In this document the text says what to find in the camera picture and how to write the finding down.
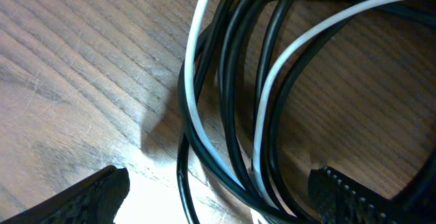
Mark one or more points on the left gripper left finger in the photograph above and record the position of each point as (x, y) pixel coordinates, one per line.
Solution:
(95, 199)

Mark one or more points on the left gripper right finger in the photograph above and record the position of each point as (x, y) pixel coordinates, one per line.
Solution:
(340, 199)

